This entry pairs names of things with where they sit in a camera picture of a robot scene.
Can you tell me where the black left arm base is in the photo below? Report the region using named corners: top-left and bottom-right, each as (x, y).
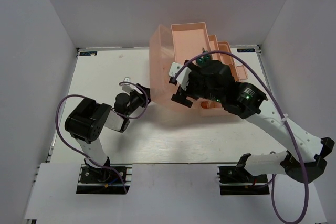
top-left (76, 164), bottom-right (132, 195)

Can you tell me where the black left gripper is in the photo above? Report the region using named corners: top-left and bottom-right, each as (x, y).
top-left (125, 83), bottom-right (162, 117)

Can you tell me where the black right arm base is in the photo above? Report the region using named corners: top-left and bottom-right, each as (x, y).
top-left (217, 153), bottom-right (270, 196)

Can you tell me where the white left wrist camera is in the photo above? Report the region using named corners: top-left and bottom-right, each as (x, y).
top-left (119, 77), bottom-right (136, 94)

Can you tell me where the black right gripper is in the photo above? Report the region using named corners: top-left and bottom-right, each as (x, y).
top-left (172, 60), bottom-right (224, 108)

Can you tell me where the pink plastic toolbox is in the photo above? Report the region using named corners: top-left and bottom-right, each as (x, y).
top-left (149, 22), bottom-right (248, 116)

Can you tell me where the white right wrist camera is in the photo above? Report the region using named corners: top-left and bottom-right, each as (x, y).
top-left (169, 62), bottom-right (191, 90)

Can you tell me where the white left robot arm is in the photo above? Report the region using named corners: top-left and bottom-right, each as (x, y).
top-left (65, 78), bottom-right (151, 182)

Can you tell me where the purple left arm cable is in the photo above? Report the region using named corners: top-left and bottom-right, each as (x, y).
top-left (57, 82), bottom-right (149, 193)

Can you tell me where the green stubby screwdriver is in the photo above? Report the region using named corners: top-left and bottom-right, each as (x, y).
top-left (203, 54), bottom-right (212, 61)
top-left (196, 47), bottom-right (207, 66)

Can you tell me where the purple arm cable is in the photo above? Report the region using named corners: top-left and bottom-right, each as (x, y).
top-left (57, 82), bottom-right (149, 193)
top-left (173, 50), bottom-right (310, 223)

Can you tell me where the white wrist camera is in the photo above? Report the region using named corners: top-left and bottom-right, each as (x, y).
top-left (169, 62), bottom-right (191, 90)
top-left (119, 77), bottom-right (136, 94)

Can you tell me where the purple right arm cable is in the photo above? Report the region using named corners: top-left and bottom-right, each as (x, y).
top-left (173, 50), bottom-right (310, 223)

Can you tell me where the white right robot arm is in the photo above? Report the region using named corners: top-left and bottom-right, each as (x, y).
top-left (169, 60), bottom-right (334, 183)

